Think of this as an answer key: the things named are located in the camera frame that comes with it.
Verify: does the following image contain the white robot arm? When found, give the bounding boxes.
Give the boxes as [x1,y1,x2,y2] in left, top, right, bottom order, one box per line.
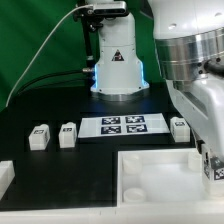
[87,0,224,161]

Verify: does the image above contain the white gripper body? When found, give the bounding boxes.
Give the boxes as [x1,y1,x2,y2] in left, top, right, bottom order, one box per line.
[166,74,224,160]

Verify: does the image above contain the black camera stand pole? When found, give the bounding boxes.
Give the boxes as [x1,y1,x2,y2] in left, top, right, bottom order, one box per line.
[81,17,95,67]

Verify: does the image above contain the white tag sheet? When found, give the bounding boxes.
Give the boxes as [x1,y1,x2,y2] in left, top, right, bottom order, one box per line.
[78,113,169,138]

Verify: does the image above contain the white left obstacle block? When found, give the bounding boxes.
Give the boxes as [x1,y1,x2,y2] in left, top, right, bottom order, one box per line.
[0,161,15,200]

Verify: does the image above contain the black cables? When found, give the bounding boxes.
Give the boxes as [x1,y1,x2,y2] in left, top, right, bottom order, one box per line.
[16,69,96,96]

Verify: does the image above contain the white square tabletop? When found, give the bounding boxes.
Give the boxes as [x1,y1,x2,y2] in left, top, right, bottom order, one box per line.
[117,148,208,207]

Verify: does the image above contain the white cable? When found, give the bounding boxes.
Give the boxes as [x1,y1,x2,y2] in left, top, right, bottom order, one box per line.
[5,3,94,108]

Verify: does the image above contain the black camera on stand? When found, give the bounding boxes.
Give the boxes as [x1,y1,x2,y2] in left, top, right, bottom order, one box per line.
[76,0,128,18]

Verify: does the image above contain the white front fence strip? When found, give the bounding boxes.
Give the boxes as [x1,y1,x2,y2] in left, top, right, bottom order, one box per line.
[0,207,224,224]

